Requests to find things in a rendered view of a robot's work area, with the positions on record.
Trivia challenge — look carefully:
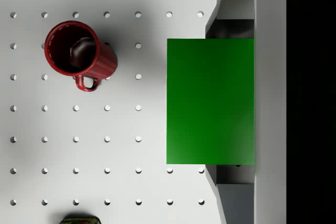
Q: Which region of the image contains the red mug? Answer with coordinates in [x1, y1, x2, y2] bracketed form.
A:
[44, 20, 118, 92]

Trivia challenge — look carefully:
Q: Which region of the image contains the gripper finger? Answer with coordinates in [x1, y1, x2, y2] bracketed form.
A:
[205, 165, 255, 224]
[205, 0, 255, 39]

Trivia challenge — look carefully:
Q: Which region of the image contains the green cube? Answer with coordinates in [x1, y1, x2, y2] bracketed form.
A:
[166, 38, 255, 165]

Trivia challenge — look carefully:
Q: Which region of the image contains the flat-sided can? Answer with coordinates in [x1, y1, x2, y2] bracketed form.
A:
[59, 215, 102, 224]

